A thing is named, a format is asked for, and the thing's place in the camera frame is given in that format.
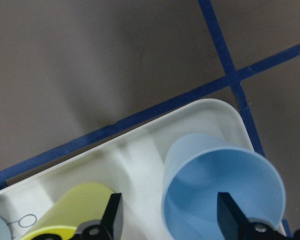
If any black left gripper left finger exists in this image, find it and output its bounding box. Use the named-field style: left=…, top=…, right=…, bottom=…
left=72, top=193, right=123, bottom=240

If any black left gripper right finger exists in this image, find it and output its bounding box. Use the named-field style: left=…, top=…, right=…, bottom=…
left=217, top=192, right=300, bottom=240

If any yellow plastic cup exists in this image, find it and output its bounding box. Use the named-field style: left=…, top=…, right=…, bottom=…
left=21, top=182, right=114, bottom=240

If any white plastic tray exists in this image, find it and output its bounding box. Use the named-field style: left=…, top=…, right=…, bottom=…
left=0, top=99, right=254, bottom=240

